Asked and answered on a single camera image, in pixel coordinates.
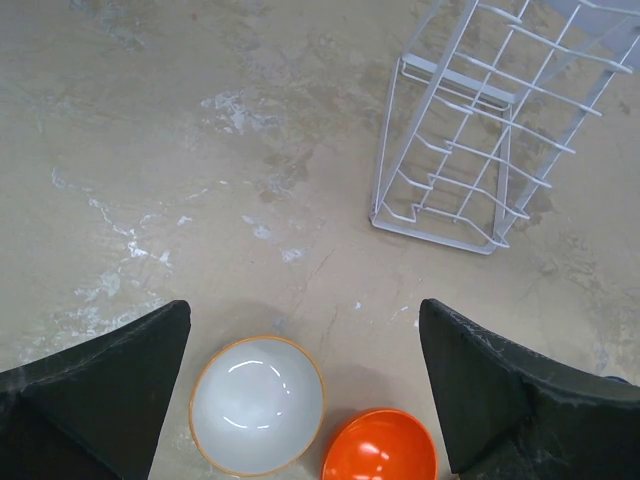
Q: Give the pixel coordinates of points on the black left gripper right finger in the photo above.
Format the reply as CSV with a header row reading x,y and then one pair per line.
x,y
508,412

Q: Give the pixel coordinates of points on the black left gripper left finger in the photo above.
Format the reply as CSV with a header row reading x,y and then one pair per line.
x,y
95,410

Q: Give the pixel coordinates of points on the white wire dish rack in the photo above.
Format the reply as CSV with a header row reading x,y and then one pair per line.
x,y
483,100

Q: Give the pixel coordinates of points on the white bowl with orange rim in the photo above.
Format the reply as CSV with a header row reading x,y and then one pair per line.
x,y
257,406

